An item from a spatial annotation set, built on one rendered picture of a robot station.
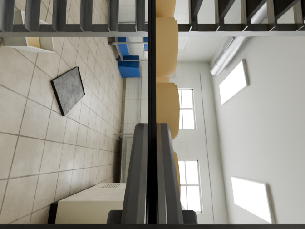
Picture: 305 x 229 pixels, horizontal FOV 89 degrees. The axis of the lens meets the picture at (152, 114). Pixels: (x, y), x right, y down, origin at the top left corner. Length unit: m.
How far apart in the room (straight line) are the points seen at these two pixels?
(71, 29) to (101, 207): 1.54
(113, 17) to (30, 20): 0.28
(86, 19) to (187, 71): 5.17
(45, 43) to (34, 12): 0.96
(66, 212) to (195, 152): 3.77
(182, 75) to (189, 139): 2.16
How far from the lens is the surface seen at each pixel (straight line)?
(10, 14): 0.80
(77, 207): 1.88
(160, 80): 0.19
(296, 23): 0.77
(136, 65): 4.70
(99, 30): 0.63
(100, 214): 1.82
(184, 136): 4.90
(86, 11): 0.68
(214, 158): 5.09
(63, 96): 1.99
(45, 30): 0.71
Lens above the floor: 1.00
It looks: level
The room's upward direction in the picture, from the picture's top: 90 degrees clockwise
